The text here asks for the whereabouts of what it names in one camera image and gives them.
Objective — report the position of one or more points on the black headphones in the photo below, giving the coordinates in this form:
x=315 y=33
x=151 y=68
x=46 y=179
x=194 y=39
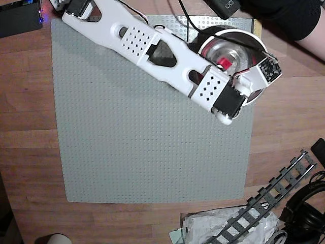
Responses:
x=304 y=216

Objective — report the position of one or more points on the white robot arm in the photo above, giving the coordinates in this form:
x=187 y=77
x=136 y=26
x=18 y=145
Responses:
x=177 y=56

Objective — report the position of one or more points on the red lego block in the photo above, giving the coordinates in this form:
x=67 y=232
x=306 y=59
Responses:
x=225 y=63

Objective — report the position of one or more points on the light wooden block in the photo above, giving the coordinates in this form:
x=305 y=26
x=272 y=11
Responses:
x=257 y=28

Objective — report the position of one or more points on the white crumpled plastic bag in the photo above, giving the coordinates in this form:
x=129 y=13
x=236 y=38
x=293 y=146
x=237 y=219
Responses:
x=203 y=223

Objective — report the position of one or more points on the black shirt sleeve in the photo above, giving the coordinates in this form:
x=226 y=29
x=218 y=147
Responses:
x=279 y=15

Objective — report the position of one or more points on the black electronics box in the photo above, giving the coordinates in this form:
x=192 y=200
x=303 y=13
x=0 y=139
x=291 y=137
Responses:
x=17 y=19

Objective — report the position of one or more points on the black flat rectangular object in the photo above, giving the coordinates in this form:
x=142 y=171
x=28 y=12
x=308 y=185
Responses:
x=319 y=148

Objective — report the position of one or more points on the grey lego train track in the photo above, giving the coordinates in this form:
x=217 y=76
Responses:
x=279 y=189

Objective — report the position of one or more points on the black device with white logo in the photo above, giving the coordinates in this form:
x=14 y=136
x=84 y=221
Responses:
x=223 y=6

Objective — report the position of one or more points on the stainless steel bowl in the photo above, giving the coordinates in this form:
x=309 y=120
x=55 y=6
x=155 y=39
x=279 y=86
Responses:
x=221 y=48

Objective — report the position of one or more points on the white cylinder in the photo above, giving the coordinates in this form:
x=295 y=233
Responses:
x=54 y=239

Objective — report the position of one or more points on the wrist camera board white housing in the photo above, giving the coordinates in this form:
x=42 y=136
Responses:
x=270 y=69

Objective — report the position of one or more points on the pale green sheet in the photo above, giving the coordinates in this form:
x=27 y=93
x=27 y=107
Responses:
x=175 y=236

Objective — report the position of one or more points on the small light grey baseplate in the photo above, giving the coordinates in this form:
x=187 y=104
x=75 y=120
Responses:
x=195 y=21

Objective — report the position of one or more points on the white wheel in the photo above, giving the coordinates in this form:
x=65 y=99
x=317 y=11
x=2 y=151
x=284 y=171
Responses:
x=279 y=237

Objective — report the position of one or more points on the large grey lego baseplate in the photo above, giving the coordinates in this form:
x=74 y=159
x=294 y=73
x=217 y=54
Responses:
x=127 y=139

